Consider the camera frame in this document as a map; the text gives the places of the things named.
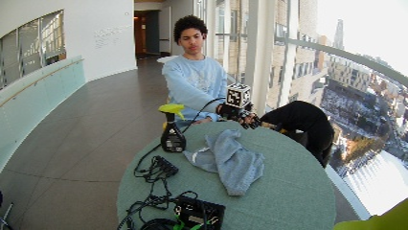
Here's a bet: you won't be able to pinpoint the white cube of black markers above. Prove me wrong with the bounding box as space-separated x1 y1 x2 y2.
224 82 253 109

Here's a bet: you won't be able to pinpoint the black jacket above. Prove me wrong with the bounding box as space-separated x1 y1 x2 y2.
260 100 337 169

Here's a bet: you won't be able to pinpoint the grey cloth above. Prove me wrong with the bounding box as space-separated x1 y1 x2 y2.
183 128 266 196

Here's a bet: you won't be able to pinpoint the black spray bottle yellow trigger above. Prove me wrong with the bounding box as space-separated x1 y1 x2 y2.
159 103 188 153

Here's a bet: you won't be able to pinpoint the the person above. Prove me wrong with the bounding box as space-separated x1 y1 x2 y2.
161 14 264 130

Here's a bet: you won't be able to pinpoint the white column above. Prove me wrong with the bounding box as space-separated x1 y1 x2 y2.
244 0 278 116

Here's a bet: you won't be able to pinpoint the black hub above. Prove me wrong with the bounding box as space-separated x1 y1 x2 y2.
152 155 180 178

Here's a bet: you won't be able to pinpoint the white round table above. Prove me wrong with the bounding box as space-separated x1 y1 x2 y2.
156 55 180 65

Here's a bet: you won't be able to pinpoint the black electronic box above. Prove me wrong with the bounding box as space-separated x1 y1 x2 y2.
173 195 228 230

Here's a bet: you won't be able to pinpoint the dark doorway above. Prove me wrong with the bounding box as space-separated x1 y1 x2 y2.
135 10 163 60

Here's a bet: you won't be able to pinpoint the yellow-green seat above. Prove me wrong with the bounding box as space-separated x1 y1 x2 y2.
333 197 408 230

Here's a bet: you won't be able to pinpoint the wooden handrail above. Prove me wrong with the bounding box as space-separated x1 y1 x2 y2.
0 57 86 108

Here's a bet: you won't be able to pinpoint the interior window panels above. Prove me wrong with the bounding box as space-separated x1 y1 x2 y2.
0 9 68 90

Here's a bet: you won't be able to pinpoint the metal stand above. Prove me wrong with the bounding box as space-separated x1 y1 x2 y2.
0 191 16 230

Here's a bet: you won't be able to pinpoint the grey window rail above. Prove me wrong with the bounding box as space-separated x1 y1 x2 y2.
274 37 408 87

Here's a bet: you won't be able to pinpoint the green cable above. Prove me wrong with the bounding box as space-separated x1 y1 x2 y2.
172 205 214 230

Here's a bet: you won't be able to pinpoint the coiled black cable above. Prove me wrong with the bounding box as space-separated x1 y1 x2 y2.
140 218 180 230

